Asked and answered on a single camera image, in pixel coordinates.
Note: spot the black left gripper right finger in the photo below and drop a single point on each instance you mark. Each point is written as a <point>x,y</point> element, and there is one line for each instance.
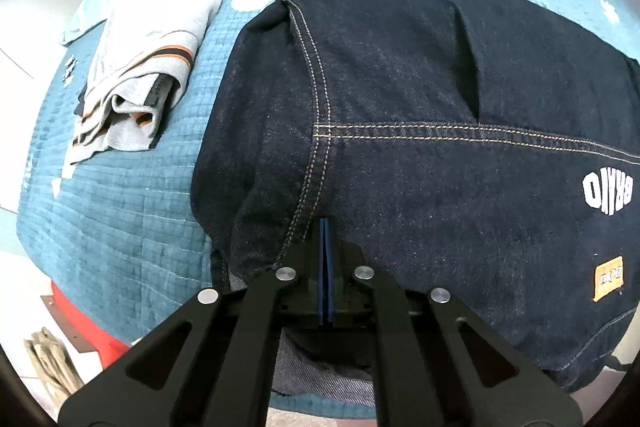
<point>433,362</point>

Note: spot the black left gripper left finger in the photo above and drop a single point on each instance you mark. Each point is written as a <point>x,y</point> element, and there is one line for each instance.
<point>211,363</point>

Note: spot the dark blue denim jacket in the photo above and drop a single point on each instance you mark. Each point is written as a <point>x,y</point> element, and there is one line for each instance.
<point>490,147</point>

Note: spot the red bed base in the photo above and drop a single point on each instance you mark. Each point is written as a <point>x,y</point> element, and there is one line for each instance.
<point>83,333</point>

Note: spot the beige paper bag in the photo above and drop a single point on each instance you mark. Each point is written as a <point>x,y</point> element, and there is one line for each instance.
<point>53,366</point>

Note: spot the teal quilted bedspread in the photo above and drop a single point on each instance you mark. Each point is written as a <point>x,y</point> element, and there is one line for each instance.
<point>120,239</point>

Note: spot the grey striped folded garment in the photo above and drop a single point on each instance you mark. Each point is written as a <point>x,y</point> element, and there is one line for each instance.
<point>140,70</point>

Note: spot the white pillow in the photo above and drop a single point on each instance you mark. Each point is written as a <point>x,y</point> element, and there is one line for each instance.
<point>87,15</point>

